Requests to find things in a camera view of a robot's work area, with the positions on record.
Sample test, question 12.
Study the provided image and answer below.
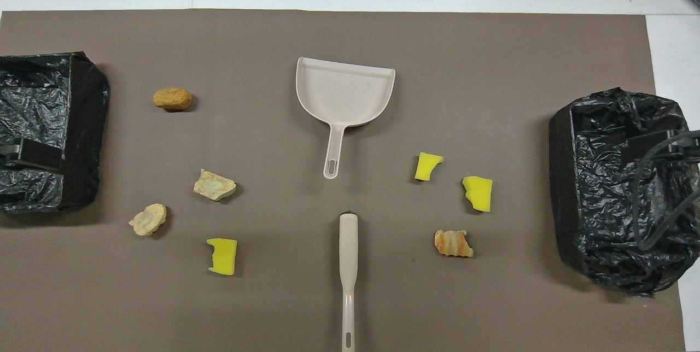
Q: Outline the pale crumbly bread chunk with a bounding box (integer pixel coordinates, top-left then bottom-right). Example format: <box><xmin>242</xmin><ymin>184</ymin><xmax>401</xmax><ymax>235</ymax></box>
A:
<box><xmin>129</xmin><ymin>203</ymin><xmax>167</xmax><ymax>237</ymax></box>

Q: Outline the orange-brown bread roll piece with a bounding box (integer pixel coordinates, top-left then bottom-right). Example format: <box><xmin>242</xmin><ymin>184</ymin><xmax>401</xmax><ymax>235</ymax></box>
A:
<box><xmin>153</xmin><ymin>87</ymin><xmax>193</xmax><ymax>112</ymax></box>

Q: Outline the pale blocky bread chunk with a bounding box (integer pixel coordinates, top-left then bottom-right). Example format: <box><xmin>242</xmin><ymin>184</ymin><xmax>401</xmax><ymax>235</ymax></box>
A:
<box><xmin>193</xmin><ymin>169</ymin><xmax>237</xmax><ymax>202</ymax></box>

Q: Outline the yellow sponge with green pad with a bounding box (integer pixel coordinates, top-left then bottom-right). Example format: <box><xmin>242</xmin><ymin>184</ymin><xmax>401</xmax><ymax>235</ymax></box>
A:
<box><xmin>207</xmin><ymin>238</ymin><xmax>238</xmax><ymax>276</ymax></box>

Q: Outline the orange striped ridged piece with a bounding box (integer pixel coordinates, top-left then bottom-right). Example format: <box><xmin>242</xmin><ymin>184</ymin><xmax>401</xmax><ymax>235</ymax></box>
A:
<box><xmin>434</xmin><ymin>230</ymin><xmax>474</xmax><ymax>259</ymax></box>

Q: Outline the small yellow sponge piece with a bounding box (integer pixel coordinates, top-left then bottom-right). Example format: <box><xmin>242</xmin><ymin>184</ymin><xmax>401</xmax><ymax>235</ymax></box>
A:
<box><xmin>414</xmin><ymin>152</ymin><xmax>444</xmax><ymax>182</ymax></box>

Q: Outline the beige plastic dustpan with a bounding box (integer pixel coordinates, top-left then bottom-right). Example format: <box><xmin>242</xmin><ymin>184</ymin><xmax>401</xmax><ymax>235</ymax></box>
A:
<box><xmin>296</xmin><ymin>57</ymin><xmax>396</xmax><ymax>180</ymax></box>

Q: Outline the beige hand brush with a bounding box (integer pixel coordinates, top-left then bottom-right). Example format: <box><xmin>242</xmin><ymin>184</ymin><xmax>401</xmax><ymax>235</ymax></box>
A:
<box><xmin>339</xmin><ymin>212</ymin><xmax>359</xmax><ymax>352</ymax></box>

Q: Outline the black bag lined bin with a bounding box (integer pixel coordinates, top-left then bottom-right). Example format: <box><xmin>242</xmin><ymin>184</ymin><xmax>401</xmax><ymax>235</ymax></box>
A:
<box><xmin>549</xmin><ymin>87</ymin><xmax>700</xmax><ymax>298</ymax></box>
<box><xmin>0</xmin><ymin>51</ymin><xmax>110</xmax><ymax>214</ymax></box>

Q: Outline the brown paper table mat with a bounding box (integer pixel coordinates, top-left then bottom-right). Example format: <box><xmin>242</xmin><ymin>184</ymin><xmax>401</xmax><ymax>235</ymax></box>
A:
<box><xmin>0</xmin><ymin>9</ymin><xmax>687</xmax><ymax>352</ymax></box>

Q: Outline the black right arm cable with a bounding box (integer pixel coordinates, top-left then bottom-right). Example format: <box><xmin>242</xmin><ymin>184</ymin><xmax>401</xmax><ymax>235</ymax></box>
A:
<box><xmin>632</xmin><ymin>129</ymin><xmax>700</xmax><ymax>251</ymax></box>

